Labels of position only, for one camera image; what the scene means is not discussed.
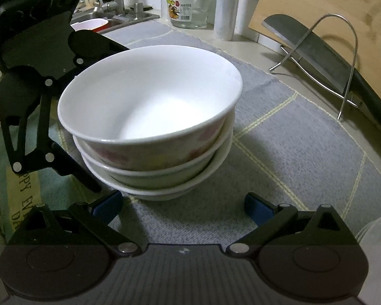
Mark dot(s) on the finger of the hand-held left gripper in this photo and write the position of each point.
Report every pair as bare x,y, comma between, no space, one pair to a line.
95,47
73,168

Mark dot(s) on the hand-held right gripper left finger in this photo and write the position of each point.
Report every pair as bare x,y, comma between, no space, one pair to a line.
109,205

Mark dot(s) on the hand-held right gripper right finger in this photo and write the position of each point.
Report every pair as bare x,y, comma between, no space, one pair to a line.
258,209

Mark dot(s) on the white pink flower bowl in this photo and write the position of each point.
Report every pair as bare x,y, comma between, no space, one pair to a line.
152,101
184,170
165,192

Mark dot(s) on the pink red basin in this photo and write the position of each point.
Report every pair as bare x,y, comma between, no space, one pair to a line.
89,24

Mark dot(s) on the grey checked table mat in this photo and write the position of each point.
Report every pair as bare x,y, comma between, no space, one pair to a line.
289,165

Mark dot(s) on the steel sink knob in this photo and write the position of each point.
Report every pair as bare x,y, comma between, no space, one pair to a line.
138,9

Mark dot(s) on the steel sink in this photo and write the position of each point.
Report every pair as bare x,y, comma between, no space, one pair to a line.
152,17

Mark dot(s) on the glass jar green lid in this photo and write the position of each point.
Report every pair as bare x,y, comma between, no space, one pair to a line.
187,6

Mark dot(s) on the cling film roll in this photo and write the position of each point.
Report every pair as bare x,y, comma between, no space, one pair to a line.
227,9

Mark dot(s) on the wooden cutting board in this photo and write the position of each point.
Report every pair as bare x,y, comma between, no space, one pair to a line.
336,0

